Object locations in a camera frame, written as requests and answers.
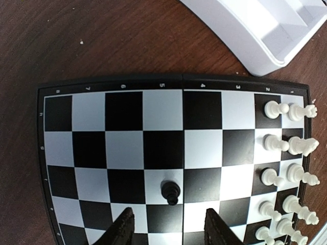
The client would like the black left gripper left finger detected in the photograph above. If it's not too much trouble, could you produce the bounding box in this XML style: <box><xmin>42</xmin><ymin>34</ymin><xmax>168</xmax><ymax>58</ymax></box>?
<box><xmin>94</xmin><ymin>207</ymin><xmax>135</xmax><ymax>245</ymax></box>

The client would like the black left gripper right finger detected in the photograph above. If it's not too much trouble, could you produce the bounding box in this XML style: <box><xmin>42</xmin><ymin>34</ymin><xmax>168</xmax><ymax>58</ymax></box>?
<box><xmin>204</xmin><ymin>208</ymin><xmax>244</xmax><ymax>245</ymax></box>

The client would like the black white chessboard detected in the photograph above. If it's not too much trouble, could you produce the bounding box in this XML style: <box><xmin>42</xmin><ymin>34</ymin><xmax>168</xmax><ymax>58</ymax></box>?
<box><xmin>37</xmin><ymin>75</ymin><xmax>311</xmax><ymax>244</ymax></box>

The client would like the white plastic divided tray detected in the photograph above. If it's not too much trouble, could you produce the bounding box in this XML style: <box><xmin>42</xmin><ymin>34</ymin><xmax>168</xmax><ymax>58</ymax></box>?
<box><xmin>182</xmin><ymin>1</ymin><xmax>326</xmax><ymax>77</ymax></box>

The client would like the white chess piece row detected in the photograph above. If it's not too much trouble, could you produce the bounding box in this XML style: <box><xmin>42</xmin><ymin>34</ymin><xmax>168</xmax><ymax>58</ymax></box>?
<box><xmin>255</xmin><ymin>101</ymin><xmax>320</xmax><ymax>244</ymax></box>

